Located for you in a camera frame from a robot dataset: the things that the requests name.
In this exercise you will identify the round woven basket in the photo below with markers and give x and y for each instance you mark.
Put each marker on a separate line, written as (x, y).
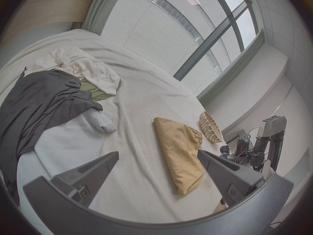
(210, 128)

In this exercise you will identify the window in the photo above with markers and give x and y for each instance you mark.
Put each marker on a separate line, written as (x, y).
(159, 21)

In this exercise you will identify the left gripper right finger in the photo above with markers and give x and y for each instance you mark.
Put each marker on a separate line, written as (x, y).
(229, 182)

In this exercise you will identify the black garment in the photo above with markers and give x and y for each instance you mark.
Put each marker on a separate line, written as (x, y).
(36, 101)

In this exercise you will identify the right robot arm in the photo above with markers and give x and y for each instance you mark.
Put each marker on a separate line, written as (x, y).
(243, 143)

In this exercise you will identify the blue-green curtain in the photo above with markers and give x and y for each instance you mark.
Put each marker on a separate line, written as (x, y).
(102, 6)
(232, 75)

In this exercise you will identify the white garment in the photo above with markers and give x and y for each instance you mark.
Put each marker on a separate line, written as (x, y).
(97, 70)

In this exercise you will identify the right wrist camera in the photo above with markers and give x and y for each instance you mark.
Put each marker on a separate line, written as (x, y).
(225, 150)

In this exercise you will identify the green garment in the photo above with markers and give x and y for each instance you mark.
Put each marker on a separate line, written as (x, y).
(97, 93)

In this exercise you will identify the pale blue garment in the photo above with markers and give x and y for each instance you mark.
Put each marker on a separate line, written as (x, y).
(68, 143)

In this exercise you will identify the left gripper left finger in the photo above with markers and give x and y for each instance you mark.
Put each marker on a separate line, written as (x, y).
(83, 182)

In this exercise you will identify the tan shorts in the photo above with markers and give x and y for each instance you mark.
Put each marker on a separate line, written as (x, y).
(178, 150)

